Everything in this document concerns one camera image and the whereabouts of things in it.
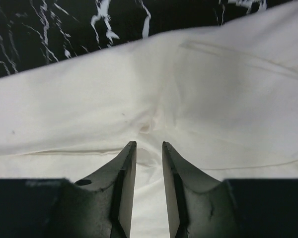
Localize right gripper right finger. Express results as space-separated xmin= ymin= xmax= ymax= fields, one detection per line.
xmin=162 ymin=142 xmax=225 ymax=238

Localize cream white t shirt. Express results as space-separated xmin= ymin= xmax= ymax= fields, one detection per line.
xmin=0 ymin=0 xmax=298 ymax=238

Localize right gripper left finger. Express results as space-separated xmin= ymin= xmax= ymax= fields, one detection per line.
xmin=61 ymin=141 xmax=137 ymax=238

